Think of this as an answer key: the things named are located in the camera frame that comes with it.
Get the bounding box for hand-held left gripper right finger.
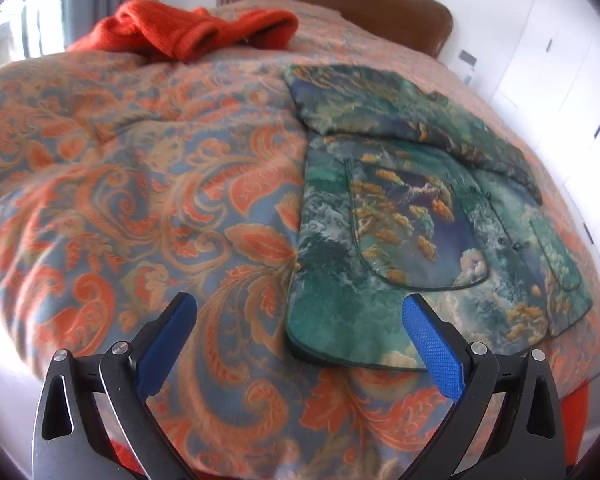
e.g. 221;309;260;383
401;294;567;480

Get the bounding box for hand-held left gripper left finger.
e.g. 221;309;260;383
31;291;198;480

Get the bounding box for green patterned jacket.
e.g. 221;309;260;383
283;64;595;373

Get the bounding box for orange paisley quilt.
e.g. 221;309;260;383
0;0;600;480

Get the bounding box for white built-in wardrobe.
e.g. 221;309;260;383
495;0;600;171

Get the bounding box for orange fleece robe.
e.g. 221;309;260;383
65;0;300;64

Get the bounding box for brown wooden headboard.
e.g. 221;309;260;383
216;0;455;58

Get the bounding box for glass balcony door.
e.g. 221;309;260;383
0;0;71;61

